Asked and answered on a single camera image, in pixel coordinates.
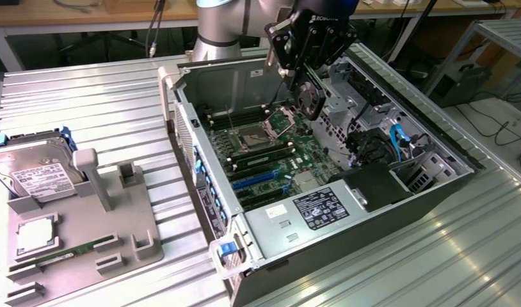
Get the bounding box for grey metal slat shelf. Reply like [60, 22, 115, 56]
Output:
[438, 18, 521, 108]

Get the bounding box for silver chipset heatsink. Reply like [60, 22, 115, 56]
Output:
[292, 171, 326, 189]

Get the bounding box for wooden desk with white frame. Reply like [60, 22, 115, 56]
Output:
[0, 0, 521, 73]

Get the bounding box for metal disk bay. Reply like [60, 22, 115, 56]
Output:
[318, 57, 400, 130]

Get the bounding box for grey power supply with label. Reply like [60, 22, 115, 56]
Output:
[241, 178, 372, 260]

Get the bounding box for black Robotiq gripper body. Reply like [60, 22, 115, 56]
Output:
[286, 0, 359, 33]

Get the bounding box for open black PC case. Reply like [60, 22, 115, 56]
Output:
[157, 41, 486, 301]

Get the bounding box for black expansion slot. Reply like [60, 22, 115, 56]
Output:
[236, 186, 287, 207]

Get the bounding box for grey hanging cable with plug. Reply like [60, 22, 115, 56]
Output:
[145, 0, 168, 59]

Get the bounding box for thin metal locking lever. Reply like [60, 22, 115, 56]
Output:
[227, 111, 240, 136]

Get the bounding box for grey parts rack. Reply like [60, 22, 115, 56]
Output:
[2, 148, 167, 307]

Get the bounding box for installed black RAM stick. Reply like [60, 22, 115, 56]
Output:
[228, 143, 296, 171]

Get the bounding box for black RAM slots bank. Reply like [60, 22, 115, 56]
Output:
[204, 108, 268, 130]

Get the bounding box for black power wire bundle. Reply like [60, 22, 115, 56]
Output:
[344, 127, 394, 168]

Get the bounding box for green motherboard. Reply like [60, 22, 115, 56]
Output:
[203, 102, 343, 212]

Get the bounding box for silver hard disk with label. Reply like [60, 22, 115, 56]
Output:
[0, 134, 85, 198]

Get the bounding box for blue SATA wire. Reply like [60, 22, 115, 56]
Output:
[387, 123, 410, 158]

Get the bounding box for white case handle blue latch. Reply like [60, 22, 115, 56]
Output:
[207, 232, 253, 281]

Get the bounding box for CPU socket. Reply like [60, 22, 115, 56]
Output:
[237, 127, 274, 150]

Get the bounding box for silver CPU chip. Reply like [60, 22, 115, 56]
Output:
[16, 219, 57, 254]

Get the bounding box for blue expansion slot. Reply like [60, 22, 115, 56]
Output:
[231, 170, 279, 190]

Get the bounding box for black tripod legs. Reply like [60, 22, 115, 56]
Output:
[53, 28, 151, 67]

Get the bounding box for black floor cable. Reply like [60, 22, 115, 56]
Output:
[473, 91, 521, 167]

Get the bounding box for black equipment box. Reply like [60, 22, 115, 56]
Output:
[430, 62, 489, 109]

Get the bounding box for black plastic air shroud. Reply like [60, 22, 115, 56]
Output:
[339, 162, 415, 214]

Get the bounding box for green RAM stick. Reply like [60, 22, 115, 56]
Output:
[10, 234, 120, 270]

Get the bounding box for metal socket cover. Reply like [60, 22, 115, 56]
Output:
[261, 107, 296, 132]

